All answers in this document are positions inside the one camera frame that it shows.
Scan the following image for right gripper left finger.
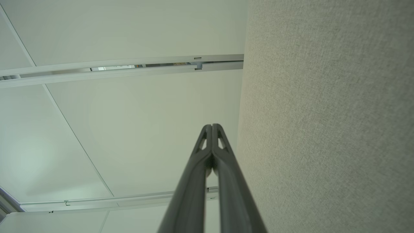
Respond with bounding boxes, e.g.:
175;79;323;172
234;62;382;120
158;124;213;233

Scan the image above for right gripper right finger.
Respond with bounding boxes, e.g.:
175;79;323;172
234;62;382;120
212;124;267;233

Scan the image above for grey fabric sofa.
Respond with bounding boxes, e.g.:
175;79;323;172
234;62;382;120
235;0;414;233

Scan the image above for grey metal partition post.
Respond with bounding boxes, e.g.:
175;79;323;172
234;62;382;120
0;54;245;89
19;186;220;212
0;186;26;224

